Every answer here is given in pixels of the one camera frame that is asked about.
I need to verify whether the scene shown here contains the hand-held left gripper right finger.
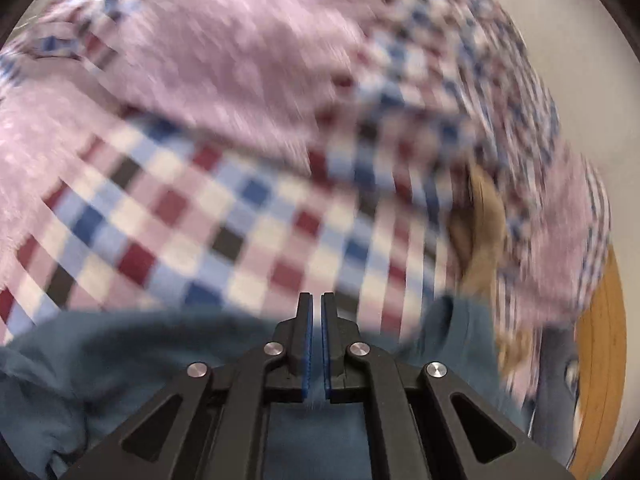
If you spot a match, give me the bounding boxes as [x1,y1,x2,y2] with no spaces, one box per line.
[321,291,576,480]

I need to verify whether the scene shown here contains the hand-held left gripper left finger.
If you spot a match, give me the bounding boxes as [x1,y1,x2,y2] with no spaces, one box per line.
[60,291,313,480]

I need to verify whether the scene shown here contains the teal sweatshirt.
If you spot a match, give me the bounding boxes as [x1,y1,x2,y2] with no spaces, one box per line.
[0,295,531,480]

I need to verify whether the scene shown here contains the tan garment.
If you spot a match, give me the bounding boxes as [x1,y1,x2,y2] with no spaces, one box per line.
[445,162,533,376]

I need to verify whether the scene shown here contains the blue plush penguin pillow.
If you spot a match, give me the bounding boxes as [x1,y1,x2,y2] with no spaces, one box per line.
[530,325,583,466]

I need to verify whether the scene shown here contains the checked lilac pillow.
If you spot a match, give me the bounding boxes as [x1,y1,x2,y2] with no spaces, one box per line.
[495,145,613,401]

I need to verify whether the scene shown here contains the wooden headboard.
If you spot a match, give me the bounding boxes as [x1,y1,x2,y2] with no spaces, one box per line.
[567,245,628,471]

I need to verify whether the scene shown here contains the checked lilac duvet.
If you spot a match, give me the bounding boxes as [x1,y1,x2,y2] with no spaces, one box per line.
[0,0,566,211]

